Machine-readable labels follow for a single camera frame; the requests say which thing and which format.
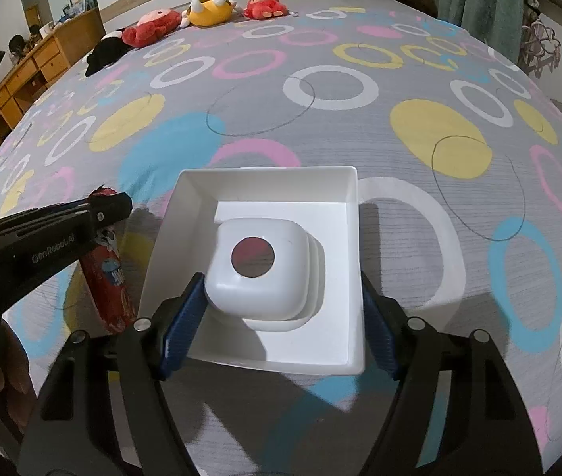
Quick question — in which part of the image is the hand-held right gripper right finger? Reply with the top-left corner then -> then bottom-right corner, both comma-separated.
359,272 -> 546,476

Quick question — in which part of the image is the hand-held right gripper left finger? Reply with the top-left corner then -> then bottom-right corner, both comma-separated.
18,272 -> 207,476

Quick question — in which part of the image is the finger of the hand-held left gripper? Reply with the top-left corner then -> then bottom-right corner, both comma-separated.
85,191 -> 133,233

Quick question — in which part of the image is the red snack wrapper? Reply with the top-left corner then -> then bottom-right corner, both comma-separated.
79,185 -> 139,334

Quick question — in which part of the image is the white square box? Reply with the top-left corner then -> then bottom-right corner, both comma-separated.
138,165 -> 366,376

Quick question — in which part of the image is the black white plush toy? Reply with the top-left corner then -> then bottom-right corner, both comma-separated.
85,31 -> 130,77

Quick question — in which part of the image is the wooden dresser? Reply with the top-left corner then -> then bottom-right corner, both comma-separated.
0,7 -> 107,130

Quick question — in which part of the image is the red round plush toy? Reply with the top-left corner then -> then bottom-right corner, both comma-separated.
122,8 -> 183,49

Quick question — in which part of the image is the circle patterned bed sheet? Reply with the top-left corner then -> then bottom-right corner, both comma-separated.
0,0 -> 562,476

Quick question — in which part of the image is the yellow bee plush toy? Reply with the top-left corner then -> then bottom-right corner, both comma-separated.
180,0 -> 238,28

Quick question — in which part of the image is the small red plush toy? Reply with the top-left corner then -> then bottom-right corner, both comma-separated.
244,0 -> 289,21

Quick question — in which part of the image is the decorative metal stand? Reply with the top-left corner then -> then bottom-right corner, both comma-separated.
522,0 -> 562,80

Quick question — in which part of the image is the green curtain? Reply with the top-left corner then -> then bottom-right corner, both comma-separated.
435,0 -> 526,66

